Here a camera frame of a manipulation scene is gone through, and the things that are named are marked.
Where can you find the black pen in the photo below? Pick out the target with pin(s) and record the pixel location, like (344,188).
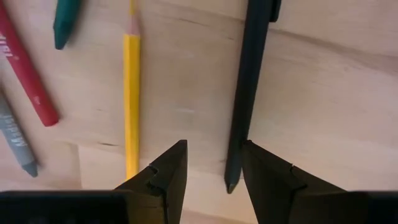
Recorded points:
(248,77)

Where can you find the grey crayon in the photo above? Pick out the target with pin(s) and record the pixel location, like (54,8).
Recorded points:
(14,140)

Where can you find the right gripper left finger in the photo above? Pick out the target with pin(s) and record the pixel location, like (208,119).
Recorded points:
(168,186)

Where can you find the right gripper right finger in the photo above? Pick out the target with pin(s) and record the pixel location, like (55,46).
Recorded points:
(267,186)

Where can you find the green crayon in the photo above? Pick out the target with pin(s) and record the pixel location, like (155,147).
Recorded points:
(63,21)

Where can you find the yellow pencil orange tip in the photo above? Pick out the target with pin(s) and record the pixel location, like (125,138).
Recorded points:
(132,93)

